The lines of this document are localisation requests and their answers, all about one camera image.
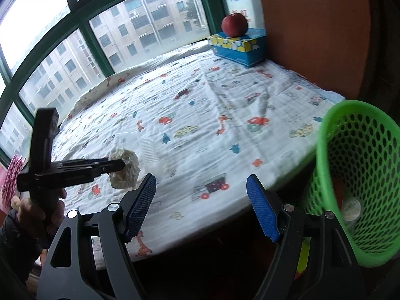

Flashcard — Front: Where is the green plastic mesh basket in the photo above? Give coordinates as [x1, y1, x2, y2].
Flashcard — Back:
[301, 100, 400, 268]

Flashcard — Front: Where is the blue dotted tissue box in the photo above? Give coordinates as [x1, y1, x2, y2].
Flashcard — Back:
[207, 27, 268, 69]

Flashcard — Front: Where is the green window frame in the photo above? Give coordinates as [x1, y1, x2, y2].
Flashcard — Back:
[0, 0, 232, 166]

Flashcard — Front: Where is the pink dotted cloth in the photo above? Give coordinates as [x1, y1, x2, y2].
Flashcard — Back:
[0, 154, 27, 208]

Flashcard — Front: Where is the red apple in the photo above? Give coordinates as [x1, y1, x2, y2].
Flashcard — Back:
[221, 12, 249, 38]

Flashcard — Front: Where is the white printed appliance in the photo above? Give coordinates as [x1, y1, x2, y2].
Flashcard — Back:
[219, 0, 261, 33]

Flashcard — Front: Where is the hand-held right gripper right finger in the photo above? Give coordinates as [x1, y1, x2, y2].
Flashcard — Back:
[246, 174, 366, 300]

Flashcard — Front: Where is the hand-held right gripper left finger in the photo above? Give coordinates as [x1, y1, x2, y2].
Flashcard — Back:
[37, 173, 157, 300]

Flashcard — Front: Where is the white louvred shutter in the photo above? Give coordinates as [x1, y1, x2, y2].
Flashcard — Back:
[187, 0, 208, 32]

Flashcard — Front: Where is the brown wooden cabinet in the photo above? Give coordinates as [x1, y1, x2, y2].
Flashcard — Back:
[254, 0, 400, 107]

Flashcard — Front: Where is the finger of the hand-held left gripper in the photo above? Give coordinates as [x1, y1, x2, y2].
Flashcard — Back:
[51, 159, 126, 179]

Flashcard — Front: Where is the beige apartment building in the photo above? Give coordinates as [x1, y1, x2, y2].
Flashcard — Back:
[0, 0, 207, 151]

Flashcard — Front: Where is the person's left hand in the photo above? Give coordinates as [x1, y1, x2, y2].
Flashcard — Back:
[11, 189, 68, 241]

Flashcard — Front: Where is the white tissue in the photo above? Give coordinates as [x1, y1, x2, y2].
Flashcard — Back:
[109, 148, 142, 191]

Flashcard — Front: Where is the printed white blanket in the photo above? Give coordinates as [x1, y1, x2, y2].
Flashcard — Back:
[50, 42, 346, 271]

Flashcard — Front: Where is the person's left forearm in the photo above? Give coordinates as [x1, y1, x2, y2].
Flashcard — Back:
[0, 209, 47, 288]

